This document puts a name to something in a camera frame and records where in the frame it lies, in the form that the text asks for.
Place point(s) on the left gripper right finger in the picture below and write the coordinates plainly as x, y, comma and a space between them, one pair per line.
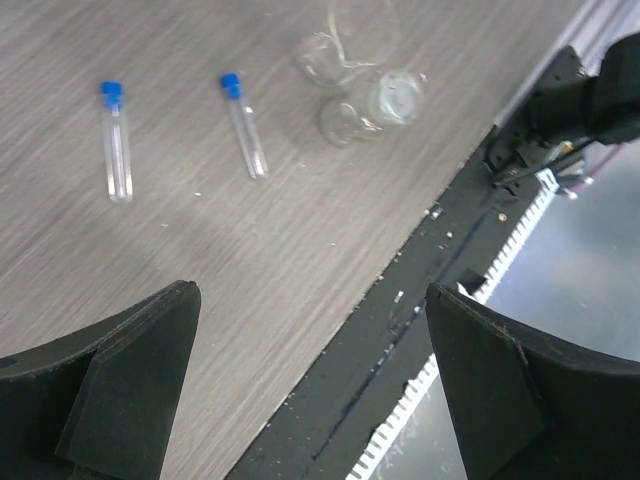
526, 404

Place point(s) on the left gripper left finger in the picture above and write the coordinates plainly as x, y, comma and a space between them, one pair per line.
100, 402

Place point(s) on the blue capped test tube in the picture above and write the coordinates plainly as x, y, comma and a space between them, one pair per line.
115, 139
245, 127

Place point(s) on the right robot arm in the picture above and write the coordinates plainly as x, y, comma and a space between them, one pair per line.
568, 110

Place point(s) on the small glass beaker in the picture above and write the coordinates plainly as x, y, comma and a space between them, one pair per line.
347, 39

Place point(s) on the white slotted cable duct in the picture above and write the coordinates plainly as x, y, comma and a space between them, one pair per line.
386, 434

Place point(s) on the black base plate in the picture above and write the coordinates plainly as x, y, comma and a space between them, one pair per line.
322, 427

